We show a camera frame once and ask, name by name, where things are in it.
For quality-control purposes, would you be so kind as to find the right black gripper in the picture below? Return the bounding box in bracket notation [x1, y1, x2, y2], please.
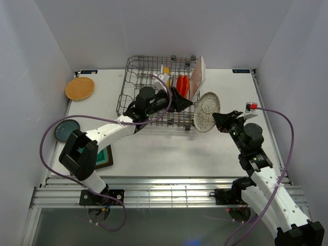
[213, 110, 247, 153]

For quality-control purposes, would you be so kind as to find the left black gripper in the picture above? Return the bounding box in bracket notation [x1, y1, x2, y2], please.
[146, 88, 193, 117]

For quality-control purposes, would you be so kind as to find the orange round plate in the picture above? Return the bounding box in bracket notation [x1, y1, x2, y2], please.
[176, 75, 184, 96]
[183, 75, 190, 98]

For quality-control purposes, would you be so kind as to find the speckled beige small plate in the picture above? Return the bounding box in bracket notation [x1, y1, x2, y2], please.
[193, 92, 220, 133]

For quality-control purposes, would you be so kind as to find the white rectangular plate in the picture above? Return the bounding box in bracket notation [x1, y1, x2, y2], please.
[189, 56, 206, 101]

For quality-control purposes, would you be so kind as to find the yellow dotted scalloped plate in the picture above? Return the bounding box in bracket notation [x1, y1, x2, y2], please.
[163, 67, 171, 87]

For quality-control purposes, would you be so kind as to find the woven bamboo round plate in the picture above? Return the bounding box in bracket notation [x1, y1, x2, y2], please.
[65, 77, 95, 100]

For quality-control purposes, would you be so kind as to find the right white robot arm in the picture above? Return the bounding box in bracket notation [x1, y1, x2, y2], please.
[213, 111, 324, 245]

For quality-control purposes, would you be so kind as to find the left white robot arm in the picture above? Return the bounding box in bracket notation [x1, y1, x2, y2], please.
[59, 87, 193, 205]

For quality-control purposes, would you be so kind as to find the teal square brown-rimmed plate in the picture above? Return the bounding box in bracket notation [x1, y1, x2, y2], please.
[77, 145, 114, 169]

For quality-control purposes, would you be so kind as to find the dark teal round plate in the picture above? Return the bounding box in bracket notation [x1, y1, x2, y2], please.
[54, 119, 80, 142]

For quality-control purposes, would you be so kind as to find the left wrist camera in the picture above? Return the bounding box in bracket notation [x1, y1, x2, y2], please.
[152, 73, 169, 92]

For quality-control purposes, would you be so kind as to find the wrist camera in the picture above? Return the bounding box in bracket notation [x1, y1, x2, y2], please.
[152, 73, 169, 92]
[237, 102, 258, 120]

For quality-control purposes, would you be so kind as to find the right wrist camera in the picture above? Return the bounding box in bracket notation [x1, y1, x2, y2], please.
[237, 102, 258, 120]

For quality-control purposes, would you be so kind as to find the grey wire dish rack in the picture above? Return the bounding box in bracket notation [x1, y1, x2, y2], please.
[116, 55, 198, 131]

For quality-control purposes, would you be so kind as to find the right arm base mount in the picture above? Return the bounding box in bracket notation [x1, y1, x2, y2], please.
[209, 189, 246, 205]

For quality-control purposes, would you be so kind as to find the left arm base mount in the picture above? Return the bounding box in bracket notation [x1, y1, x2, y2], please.
[78, 189, 125, 207]

